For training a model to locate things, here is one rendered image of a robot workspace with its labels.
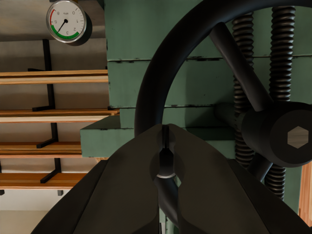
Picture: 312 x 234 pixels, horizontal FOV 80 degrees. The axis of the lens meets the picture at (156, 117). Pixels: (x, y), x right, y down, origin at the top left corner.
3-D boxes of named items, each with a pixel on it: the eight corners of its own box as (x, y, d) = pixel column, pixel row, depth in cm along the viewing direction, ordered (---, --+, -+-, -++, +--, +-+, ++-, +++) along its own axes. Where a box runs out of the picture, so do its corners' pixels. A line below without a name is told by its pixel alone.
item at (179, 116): (331, 104, 35) (329, 125, 36) (268, 99, 56) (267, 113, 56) (119, 108, 36) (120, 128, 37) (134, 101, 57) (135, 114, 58)
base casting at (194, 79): (350, 54, 34) (344, 105, 35) (232, 77, 91) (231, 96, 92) (104, 61, 35) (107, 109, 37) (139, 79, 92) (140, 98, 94)
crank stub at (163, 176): (183, 146, 12) (185, 183, 12) (176, 128, 18) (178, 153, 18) (144, 149, 12) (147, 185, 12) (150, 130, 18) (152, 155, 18)
